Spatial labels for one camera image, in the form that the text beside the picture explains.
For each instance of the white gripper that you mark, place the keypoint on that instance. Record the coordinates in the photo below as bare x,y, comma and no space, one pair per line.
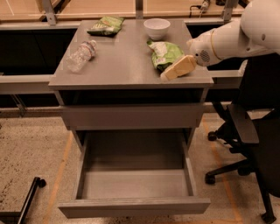
202,49

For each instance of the green rice chip bag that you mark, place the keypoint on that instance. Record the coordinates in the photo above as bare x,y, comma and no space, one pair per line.
164,54

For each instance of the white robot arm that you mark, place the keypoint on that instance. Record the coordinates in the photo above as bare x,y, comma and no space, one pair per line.
256,33

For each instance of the grey drawer cabinet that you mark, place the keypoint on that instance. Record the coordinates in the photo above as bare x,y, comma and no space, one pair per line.
122,73

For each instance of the dark green snack bag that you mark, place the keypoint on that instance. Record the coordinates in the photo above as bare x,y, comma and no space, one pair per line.
106,26

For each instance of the closed grey top drawer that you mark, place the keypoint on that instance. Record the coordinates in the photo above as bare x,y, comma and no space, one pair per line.
132,117

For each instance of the open grey middle drawer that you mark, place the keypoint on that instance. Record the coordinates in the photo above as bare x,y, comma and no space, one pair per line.
134,173

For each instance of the white ceramic bowl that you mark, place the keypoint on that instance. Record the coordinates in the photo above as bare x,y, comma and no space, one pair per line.
156,28

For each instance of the black office chair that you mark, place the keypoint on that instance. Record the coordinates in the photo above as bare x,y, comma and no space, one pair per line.
252,127

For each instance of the clear plastic water bottle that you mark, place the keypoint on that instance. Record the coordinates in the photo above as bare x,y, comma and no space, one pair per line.
84,53

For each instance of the black rolling stand base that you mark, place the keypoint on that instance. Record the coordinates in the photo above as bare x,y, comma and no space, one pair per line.
19,217

